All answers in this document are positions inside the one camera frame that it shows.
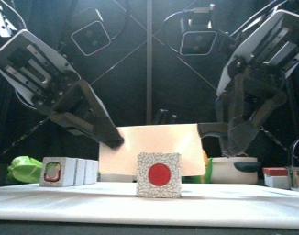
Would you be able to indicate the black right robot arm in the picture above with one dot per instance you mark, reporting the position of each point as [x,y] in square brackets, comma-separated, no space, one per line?
[198,42]

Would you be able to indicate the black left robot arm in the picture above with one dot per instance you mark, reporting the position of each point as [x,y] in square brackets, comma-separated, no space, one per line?
[91,38]

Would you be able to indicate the plain white toy cube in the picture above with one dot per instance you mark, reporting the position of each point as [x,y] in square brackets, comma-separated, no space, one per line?
[92,171]
[58,171]
[80,171]

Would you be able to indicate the small red white box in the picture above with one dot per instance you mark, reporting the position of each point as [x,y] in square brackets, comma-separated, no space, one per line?
[275,176]

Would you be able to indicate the yellow green toy fruit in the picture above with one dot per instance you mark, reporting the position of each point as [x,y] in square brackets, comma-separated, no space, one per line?
[206,166]

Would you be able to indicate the white cutting board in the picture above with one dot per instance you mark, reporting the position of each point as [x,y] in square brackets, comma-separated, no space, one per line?
[74,202]

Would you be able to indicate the speckled white toy cube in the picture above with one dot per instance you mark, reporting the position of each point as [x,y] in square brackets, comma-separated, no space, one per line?
[158,174]

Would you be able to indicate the grey metal frame pole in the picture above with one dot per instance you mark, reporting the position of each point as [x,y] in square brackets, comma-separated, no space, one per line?
[148,61]

